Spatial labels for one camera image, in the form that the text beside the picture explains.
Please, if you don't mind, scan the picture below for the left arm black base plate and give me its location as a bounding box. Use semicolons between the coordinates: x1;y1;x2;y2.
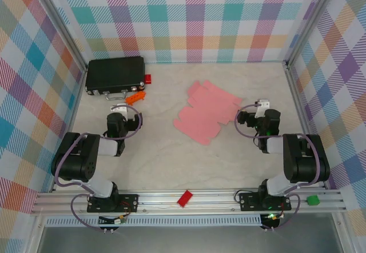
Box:
87;193;140;213

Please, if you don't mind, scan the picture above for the black carrying case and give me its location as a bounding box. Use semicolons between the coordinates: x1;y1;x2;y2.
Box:
85;56;146;101

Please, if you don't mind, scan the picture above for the pink paper box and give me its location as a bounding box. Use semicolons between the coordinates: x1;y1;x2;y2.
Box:
173;81;243;145

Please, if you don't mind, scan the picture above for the aluminium table edge rail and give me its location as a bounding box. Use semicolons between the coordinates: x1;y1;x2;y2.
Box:
284;61;330;190
50;66;88;193

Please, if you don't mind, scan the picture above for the flat red block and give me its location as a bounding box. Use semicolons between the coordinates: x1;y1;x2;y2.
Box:
176;190;193;208

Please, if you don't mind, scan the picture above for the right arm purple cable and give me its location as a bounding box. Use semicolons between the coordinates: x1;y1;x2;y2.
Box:
234;103;320;232

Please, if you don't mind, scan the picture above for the orange plastic toy piece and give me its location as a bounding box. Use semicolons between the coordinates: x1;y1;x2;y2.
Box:
125;91;147;106

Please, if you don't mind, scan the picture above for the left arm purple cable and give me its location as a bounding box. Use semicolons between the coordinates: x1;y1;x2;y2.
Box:
53;104;143;232

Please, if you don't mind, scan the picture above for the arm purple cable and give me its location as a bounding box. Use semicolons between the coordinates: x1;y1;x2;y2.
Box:
53;104;143;232
234;103;320;232

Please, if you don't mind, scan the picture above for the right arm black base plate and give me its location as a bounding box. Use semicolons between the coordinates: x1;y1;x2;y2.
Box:
238;191;292;211

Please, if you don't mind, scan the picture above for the wide aluminium base rail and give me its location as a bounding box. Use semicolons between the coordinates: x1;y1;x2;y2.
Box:
31;188;347;215

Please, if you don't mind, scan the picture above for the aluminium frame post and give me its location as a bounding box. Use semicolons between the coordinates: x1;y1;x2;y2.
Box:
284;0;341;67
33;0;88;74

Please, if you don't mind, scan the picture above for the white slotted cable duct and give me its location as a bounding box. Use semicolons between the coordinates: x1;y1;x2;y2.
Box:
45;214;262;227

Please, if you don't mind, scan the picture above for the small electronics board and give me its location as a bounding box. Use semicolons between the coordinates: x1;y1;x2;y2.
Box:
261;211;285;228
98;214;128;227

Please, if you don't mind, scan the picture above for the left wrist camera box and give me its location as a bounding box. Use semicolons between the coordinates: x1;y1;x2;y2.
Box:
116;103;129;120

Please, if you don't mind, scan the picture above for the grey metal panel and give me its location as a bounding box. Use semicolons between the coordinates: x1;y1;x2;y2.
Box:
37;226;344;253

